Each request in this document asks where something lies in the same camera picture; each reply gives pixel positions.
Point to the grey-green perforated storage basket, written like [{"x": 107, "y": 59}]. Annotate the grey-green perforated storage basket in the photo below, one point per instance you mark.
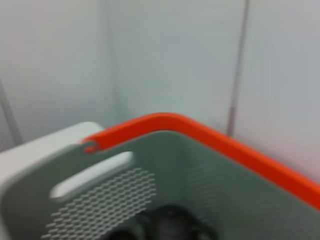
[{"x": 225, "y": 187}]

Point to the black ceramic teapot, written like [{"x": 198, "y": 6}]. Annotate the black ceramic teapot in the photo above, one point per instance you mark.
[{"x": 172, "y": 225}]

